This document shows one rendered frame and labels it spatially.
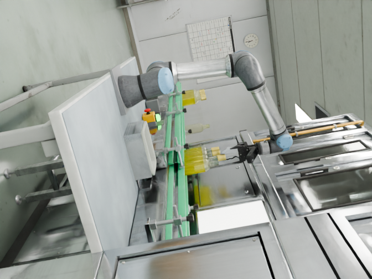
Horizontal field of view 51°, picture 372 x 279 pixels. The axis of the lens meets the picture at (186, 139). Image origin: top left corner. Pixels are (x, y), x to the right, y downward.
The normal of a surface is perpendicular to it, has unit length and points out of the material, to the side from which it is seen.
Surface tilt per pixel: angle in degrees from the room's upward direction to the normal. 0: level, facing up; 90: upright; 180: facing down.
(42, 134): 90
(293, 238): 90
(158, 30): 90
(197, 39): 90
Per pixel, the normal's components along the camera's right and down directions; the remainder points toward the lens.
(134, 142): 0.02, 0.37
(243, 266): -0.20, -0.91
